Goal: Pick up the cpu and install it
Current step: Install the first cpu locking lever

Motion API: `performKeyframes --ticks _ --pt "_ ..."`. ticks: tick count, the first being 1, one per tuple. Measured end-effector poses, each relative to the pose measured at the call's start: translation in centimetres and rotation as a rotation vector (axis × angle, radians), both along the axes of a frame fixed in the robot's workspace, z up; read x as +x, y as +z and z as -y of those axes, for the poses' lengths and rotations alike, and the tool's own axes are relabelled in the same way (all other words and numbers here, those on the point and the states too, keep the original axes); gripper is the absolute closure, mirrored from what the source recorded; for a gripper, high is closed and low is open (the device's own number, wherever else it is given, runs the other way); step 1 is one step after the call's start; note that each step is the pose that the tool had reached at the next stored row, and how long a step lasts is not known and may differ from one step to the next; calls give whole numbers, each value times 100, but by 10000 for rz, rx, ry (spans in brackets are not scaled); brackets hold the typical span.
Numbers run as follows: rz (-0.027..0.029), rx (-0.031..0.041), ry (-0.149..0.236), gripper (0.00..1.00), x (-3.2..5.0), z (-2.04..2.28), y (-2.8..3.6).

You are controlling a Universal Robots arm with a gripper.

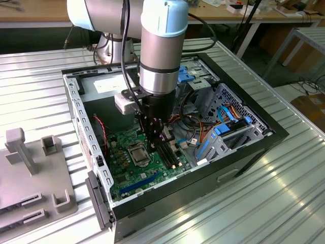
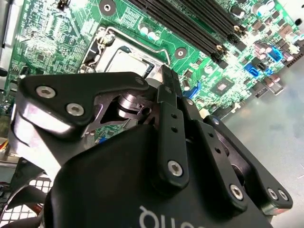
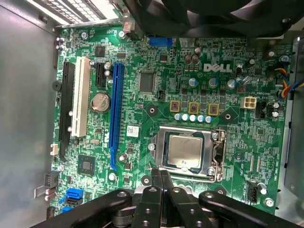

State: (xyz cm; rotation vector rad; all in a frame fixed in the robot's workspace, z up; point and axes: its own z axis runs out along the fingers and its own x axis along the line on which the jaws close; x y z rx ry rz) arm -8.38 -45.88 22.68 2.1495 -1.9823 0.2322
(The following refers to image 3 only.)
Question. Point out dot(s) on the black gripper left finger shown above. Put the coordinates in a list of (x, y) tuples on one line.
[(149, 209)]

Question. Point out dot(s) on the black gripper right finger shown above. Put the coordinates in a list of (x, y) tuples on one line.
[(185, 211)]

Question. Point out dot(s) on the metal socket cover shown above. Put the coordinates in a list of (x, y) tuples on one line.
[(160, 152)]

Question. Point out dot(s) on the silver CPU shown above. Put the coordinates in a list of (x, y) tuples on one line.
[(186, 150)]

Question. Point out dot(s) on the black fan header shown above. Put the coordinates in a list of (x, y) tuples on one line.
[(253, 192)]

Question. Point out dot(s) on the blue SATA port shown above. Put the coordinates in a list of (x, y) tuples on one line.
[(66, 209), (74, 193)]

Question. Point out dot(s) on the small chip with shiny die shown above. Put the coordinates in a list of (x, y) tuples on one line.
[(86, 164)]

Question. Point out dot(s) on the white barcode sticker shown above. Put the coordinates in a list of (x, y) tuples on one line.
[(133, 130)]

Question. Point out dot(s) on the green motherboard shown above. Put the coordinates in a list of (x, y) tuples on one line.
[(166, 114)]

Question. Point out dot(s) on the blue expansion slot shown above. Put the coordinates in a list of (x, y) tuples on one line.
[(116, 114)]

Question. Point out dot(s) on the copper square inductor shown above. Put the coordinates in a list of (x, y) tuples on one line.
[(213, 109), (175, 106), (194, 107)]

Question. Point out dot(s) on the small white header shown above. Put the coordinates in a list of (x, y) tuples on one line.
[(54, 149)]

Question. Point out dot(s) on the silver coin battery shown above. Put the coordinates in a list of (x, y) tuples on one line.
[(101, 102)]

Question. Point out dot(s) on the white four-pin power socket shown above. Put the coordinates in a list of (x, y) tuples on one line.
[(248, 102)]

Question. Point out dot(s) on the black square chip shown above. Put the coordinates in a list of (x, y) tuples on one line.
[(147, 82)]

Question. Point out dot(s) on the grey power supply unit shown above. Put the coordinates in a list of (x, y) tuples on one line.
[(297, 142)]

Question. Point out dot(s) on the long black expansion slot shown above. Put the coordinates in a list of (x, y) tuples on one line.
[(66, 107)]

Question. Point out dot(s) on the white expansion slot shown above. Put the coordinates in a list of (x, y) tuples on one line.
[(80, 95)]

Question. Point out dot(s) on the short black expansion slot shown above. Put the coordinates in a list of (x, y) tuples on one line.
[(101, 74)]

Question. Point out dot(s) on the black round buzzer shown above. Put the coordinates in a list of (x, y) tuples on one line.
[(56, 86)]

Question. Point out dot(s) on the black open PC case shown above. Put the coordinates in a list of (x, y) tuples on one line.
[(23, 118)]

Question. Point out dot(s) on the blue port connector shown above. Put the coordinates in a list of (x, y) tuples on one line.
[(161, 42)]

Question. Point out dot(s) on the black case fan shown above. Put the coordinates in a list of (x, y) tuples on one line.
[(190, 21)]

